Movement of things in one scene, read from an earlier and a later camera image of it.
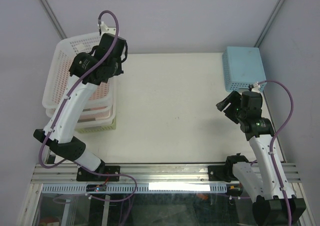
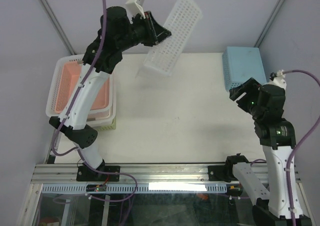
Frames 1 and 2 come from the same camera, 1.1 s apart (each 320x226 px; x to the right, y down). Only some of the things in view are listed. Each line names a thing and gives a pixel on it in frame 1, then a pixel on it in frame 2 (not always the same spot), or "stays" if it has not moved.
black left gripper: [120, 70] → [152, 26]
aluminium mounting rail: [58, 173] stays
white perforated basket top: [59, 79] → [182, 23]
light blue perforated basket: [243, 69] stays
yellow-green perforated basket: [86, 129] stays
